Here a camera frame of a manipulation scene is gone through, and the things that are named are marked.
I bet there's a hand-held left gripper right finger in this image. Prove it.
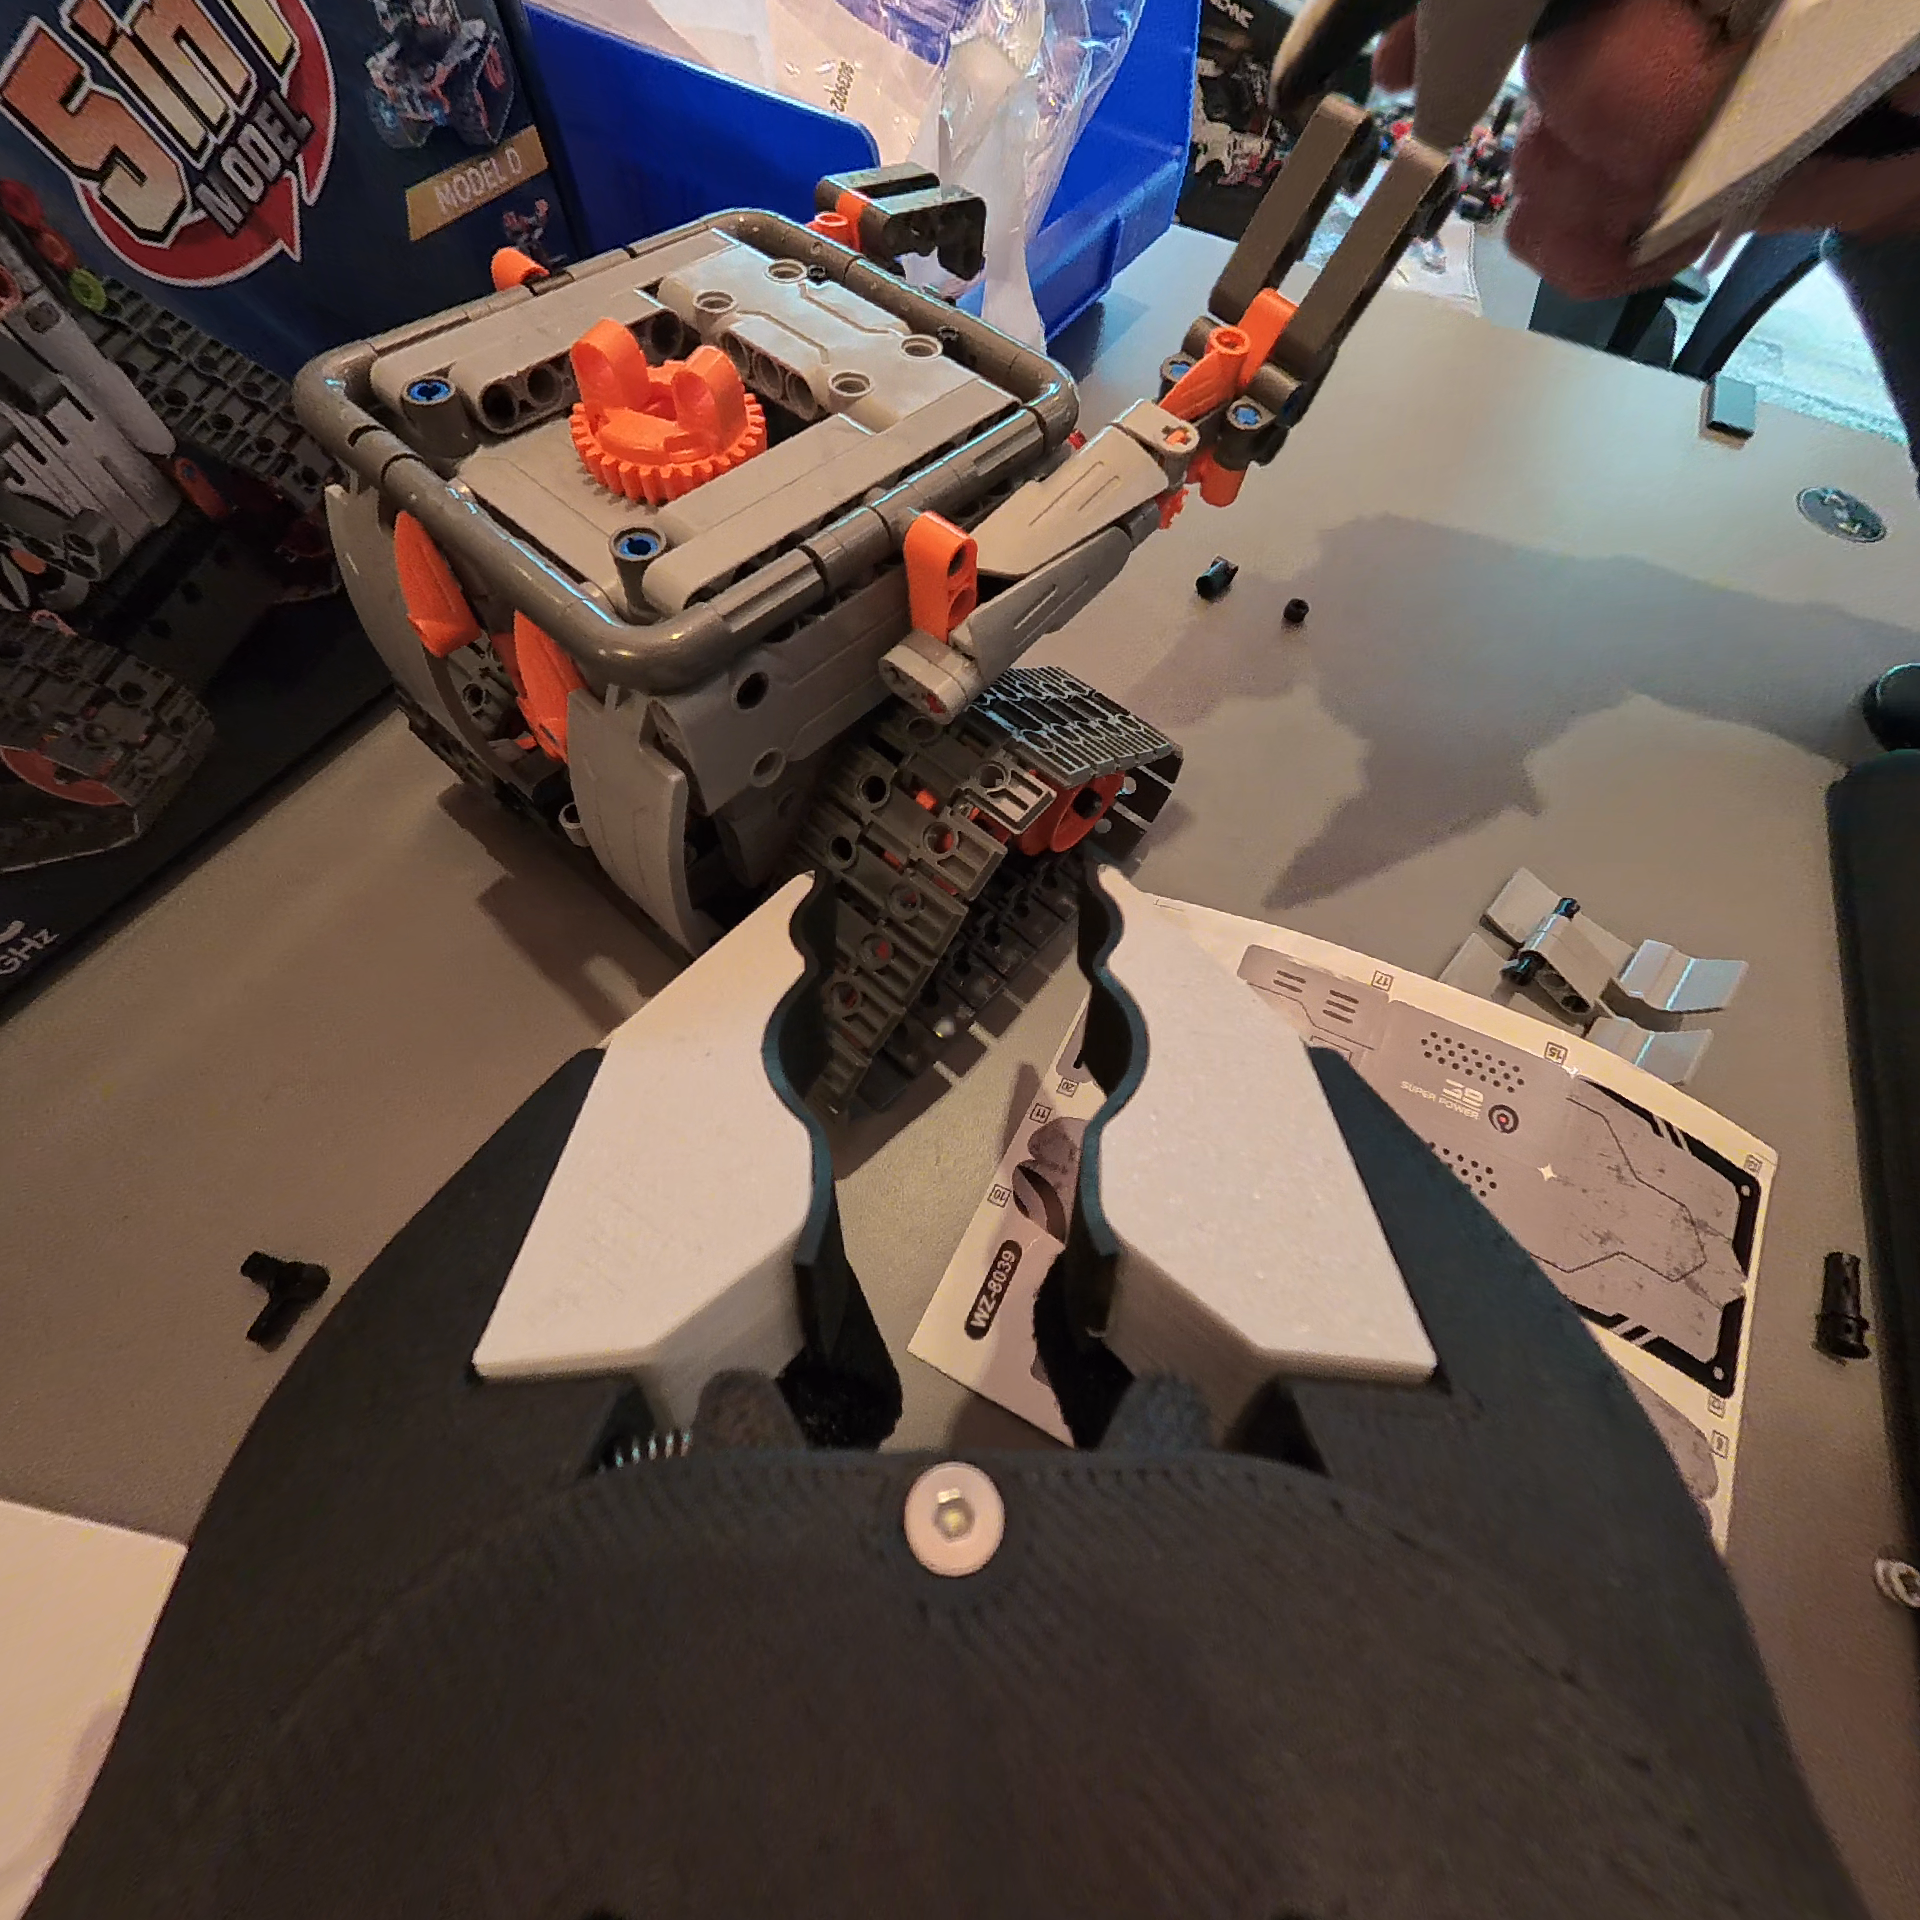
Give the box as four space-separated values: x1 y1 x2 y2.
1072 861 1446 1413

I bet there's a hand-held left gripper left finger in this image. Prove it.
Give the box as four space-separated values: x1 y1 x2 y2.
470 870 841 1404

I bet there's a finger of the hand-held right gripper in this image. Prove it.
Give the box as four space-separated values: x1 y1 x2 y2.
1416 0 1545 155
1638 0 1920 267

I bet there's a robot sticker sheet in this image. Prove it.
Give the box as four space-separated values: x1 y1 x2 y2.
907 885 1779 1553

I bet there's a grey plastic panel assembly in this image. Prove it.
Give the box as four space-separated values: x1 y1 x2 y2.
1442 865 1749 1081

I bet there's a grey orange tracked toy robot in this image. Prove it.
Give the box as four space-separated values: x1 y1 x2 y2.
292 94 1465 1120

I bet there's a person's right forearm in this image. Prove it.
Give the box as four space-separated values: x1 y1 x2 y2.
1821 223 1920 483

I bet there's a person's right hand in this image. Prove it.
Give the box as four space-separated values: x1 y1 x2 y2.
1372 0 1859 304

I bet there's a pile of toy bricks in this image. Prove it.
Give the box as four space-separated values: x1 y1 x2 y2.
1394 89 1517 278

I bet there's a black car model box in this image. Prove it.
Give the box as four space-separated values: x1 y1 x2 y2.
1192 0 1308 167

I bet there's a black office chair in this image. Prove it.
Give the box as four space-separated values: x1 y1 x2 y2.
1670 223 1824 377

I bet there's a clear plastic bag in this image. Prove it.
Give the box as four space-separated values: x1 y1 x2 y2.
809 0 1156 355

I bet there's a black angled connector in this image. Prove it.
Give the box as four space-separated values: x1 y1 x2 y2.
241 1247 332 1345

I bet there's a blue storage bin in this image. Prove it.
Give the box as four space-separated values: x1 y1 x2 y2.
516 0 1202 355

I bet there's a black perforated armrest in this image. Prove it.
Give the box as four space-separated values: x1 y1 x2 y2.
1821 756 1920 1201

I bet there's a blue robot kit box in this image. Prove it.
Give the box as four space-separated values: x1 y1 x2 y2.
0 0 585 1028

